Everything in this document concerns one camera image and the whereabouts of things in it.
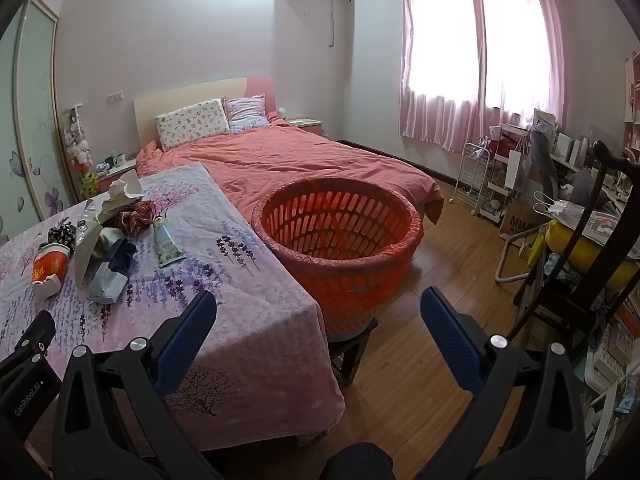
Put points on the plush toy column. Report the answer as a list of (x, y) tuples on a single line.
[(80, 150)]

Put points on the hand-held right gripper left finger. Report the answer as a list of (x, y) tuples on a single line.
[(185, 340)]

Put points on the white plastic crate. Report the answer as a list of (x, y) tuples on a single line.
[(610, 370)]

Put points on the black mesh fabric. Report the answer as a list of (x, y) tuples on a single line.
[(60, 234)]

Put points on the grey cloth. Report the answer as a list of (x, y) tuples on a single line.
[(582, 185)]

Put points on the pale green tube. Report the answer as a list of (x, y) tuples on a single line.
[(167, 245)]

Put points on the floral printed sheet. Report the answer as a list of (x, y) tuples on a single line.
[(225, 270)]

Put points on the navy cloth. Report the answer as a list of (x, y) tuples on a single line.
[(125, 257)]

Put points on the beige and pink headboard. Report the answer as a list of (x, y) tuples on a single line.
[(175, 97)]

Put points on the dark wooden stool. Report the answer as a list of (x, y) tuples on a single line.
[(350, 355)]

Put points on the red plaid scrunchie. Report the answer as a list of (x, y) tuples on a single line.
[(137, 217)]

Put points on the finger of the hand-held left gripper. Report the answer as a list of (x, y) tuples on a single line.
[(27, 330)]

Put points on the white metal frame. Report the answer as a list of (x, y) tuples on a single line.
[(502, 260)]

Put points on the pink striped pillow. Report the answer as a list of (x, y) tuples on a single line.
[(245, 112)]

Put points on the salmon duvet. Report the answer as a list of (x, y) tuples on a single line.
[(300, 160)]

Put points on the red paper cup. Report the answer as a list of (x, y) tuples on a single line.
[(47, 267)]

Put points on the floral white pillow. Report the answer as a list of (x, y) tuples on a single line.
[(192, 122)]

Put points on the white paper bag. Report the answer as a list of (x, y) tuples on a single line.
[(514, 170)]

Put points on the pink nightstand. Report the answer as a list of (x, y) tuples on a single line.
[(107, 176)]

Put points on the pink curtain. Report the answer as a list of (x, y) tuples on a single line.
[(540, 70), (435, 60)]

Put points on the flower printed wardrobe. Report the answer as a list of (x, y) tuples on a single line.
[(35, 135)]

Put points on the wooden nightstand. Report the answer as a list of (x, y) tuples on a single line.
[(305, 124)]

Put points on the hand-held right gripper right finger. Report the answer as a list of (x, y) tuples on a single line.
[(450, 340)]

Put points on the brown paper bag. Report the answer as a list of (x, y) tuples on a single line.
[(515, 225)]

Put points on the yellow cushion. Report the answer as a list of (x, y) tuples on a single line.
[(610, 260)]

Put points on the small white round object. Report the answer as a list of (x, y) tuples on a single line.
[(282, 112)]

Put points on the dark wooden chair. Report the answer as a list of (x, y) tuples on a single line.
[(585, 230)]

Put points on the person's dark trouser leg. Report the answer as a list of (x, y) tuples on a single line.
[(357, 462)]

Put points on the white shelf trolley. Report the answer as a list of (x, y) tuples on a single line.
[(495, 195)]

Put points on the orange plastic laundry basket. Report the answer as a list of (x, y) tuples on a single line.
[(350, 285)]

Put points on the white mug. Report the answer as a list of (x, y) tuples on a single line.
[(120, 159)]

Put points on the silver foil wrapper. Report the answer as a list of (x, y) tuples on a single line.
[(87, 240)]

